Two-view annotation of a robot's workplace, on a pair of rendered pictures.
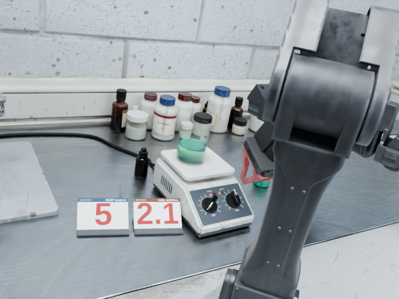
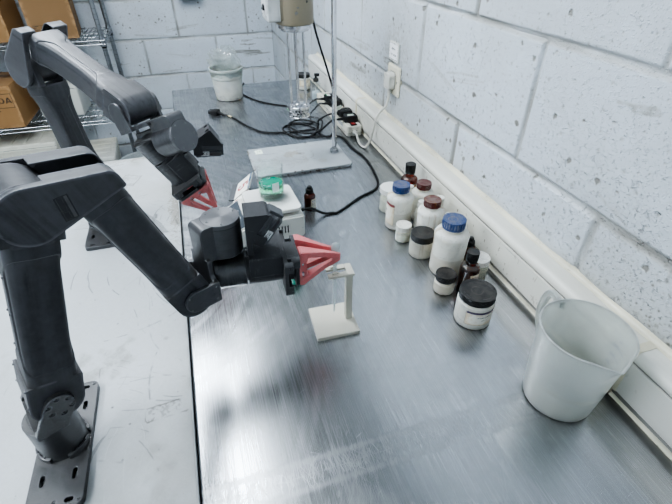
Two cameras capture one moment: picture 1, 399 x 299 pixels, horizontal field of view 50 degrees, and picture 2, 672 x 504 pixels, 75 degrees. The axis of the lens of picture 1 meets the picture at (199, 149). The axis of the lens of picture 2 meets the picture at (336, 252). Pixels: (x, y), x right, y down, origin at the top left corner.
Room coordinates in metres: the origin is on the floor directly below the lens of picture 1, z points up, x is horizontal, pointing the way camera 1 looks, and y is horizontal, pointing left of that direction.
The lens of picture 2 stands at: (1.18, -0.82, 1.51)
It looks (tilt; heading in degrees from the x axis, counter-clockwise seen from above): 37 degrees down; 106
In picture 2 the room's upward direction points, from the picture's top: straight up
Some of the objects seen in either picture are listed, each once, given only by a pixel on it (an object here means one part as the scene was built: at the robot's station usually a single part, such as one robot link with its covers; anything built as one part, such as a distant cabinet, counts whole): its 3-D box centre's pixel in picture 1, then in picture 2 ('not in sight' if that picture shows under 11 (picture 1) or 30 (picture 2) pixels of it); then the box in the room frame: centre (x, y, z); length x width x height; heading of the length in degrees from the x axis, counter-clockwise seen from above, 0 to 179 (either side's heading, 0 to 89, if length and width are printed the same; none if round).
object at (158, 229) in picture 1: (158, 215); not in sight; (0.66, 0.05, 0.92); 0.09 x 0.06 x 0.04; 109
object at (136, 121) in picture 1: (136, 125); (390, 198); (1.04, 0.18, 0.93); 0.06 x 0.06 x 0.07
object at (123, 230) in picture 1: (103, 216); (240, 186); (0.63, 0.15, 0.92); 0.09 x 0.06 x 0.04; 109
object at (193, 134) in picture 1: (192, 143); (269, 180); (0.78, 0.02, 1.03); 0.07 x 0.06 x 0.08; 178
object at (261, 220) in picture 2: not in sight; (266, 235); (0.92, -0.31, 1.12); 0.07 x 0.06 x 0.11; 120
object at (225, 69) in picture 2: not in sight; (226, 71); (0.22, 0.89, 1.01); 0.14 x 0.14 x 0.21
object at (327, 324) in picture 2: not in sight; (333, 297); (1.02, -0.26, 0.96); 0.08 x 0.08 x 0.13; 31
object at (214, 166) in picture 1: (196, 162); (270, 200); (0.79, 0.00, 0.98); 0.12 x 0.12 x 0.01; 36
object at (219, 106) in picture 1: (218, 108); (449, 244); (1.21, -0.03, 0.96); 0.07 x 0.07 x 0.13
